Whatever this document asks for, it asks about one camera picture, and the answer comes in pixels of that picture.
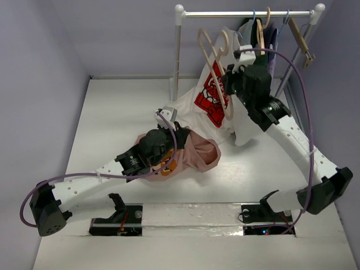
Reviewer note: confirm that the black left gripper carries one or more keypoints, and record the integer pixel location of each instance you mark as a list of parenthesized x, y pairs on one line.
[(180, 134)]

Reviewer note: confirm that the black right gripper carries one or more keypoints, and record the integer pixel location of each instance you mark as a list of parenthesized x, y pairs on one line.
[(228, 81)]

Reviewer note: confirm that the pink t shirt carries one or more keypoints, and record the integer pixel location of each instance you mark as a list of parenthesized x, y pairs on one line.
[(198, 153)]

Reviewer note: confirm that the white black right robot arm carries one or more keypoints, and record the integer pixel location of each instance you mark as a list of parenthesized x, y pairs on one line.
[(250, 88)]

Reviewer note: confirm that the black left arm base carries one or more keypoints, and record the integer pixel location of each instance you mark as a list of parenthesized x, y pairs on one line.
[(125, 221)]

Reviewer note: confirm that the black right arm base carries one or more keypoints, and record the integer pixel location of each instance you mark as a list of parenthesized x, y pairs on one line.
[(259, 219)]

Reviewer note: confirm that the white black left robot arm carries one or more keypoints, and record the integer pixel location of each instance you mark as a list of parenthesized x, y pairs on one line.
[(58, 201)]

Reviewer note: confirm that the white red print t shirt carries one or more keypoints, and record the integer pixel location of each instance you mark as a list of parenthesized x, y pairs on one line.
[(207, 101)]

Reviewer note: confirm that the green shirt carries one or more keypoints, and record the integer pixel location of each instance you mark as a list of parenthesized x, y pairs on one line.
[(261, 58)]

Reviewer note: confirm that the beige hanger with green shirt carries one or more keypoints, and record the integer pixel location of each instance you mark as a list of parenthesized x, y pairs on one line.
[(260, 27)]

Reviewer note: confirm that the lavender shirt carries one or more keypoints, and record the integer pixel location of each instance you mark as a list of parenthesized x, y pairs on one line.
[(271, 40)]

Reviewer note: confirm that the wooden clip hanger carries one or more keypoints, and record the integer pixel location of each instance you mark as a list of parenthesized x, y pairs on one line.
[(301, 40)]

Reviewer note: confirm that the white metal clothes rack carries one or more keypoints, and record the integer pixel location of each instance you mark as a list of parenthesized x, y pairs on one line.
[(195, 120)]

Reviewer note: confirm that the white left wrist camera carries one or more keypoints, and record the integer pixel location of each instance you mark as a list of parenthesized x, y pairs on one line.
[(166, 117)]

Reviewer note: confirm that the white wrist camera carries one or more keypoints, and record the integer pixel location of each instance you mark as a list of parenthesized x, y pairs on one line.
[(166, 117), (245, 58)]

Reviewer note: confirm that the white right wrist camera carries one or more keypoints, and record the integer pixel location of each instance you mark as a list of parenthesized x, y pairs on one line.
[(245, 58)]

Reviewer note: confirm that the blue wire hanger right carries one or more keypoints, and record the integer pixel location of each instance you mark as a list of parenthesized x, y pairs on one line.
[(285, 21)]

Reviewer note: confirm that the blue wire hanger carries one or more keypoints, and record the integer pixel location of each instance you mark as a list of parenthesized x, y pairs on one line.
[(285, 21), (244, 34)]

